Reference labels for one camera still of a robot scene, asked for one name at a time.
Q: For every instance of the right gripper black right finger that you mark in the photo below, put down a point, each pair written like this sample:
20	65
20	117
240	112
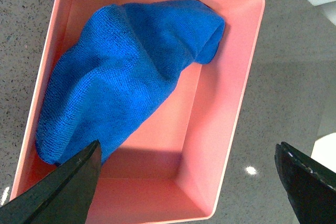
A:
309	185

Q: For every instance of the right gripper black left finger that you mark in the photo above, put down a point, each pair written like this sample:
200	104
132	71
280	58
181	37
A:
63	196

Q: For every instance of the blue microfiber cloth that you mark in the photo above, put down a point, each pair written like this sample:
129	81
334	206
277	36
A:
126	63

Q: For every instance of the pink plastic box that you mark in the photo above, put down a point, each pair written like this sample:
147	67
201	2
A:
171	168

